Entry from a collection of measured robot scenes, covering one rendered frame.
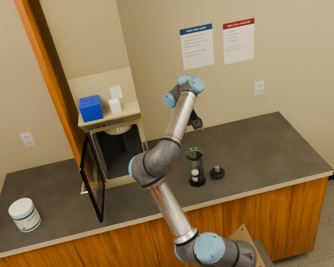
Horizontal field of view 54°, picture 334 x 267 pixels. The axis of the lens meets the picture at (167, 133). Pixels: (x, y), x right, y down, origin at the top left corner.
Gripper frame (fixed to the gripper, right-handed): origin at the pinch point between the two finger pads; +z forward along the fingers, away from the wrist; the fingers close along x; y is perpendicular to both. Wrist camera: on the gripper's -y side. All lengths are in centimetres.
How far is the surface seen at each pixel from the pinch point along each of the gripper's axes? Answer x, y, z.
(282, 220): -45, -27, 73
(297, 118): -108, 28, 49
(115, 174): 43, 27, 27
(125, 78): 24.5, 19.7, -36.8
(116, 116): 35.7, 11.1, -22.1
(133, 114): 27.7, 8.9, -21.3
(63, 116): 60, 20, -28
